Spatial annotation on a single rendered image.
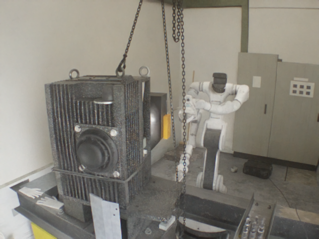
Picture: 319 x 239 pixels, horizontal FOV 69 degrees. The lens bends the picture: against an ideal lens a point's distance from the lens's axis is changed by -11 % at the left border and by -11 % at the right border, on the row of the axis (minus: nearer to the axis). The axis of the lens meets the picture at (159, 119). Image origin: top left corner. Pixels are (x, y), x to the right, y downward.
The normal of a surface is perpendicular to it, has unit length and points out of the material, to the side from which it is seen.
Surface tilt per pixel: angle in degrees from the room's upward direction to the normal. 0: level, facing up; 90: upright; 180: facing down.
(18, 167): 90
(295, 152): 90
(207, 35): 90
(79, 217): 90
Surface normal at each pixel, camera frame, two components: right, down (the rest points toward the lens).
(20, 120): 0.87, 0.14
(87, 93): -0.30, 0.25
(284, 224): -0.50, 0.23
